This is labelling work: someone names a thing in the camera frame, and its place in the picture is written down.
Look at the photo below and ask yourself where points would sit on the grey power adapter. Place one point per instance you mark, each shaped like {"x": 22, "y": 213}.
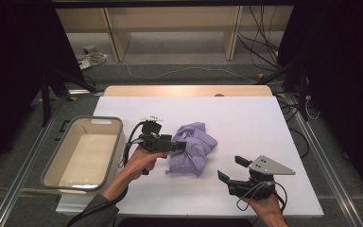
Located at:
{"x": 89, "y": 49}

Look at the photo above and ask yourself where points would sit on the white board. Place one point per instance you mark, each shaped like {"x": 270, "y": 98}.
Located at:
{"x": 233, "y": 119}

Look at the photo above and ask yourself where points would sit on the beige bin with grey rim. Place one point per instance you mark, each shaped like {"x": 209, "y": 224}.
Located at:
{"x": 88, "y": 157}

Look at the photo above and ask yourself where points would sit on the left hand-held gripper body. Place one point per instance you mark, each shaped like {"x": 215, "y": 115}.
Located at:
{"x": 152, "y": 142}

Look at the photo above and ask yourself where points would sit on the wooden shelf unit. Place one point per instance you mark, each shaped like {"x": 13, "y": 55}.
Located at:
{"x": 119, "y": 38}

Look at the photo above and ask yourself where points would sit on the purple cloth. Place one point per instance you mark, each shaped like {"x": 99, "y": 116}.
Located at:
{"x": 192, "y": 151}

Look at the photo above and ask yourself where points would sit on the aluminium floor rail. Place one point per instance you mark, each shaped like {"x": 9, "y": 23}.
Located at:
{"x": 327, "y": 170}
{"x": 22, "y": 170}

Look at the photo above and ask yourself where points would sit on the person's right hand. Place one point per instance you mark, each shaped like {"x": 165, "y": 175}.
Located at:
{"x": 266, "y": 206}

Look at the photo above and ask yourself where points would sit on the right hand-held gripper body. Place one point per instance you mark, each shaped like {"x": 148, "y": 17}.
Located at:
{"x": 269, "y": 167}

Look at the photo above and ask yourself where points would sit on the black metal stand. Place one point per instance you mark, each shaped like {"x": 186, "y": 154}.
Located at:
{"x": 45, "y": 101}
{"x": 302, "y": 94}

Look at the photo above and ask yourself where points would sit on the dark curtain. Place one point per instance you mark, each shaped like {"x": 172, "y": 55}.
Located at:
{"x": 343, "y": 78}
{"x": 15, "y": 63}

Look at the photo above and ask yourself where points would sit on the person's left hand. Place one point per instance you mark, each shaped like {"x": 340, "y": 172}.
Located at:
{"x": 138, "y": 164}

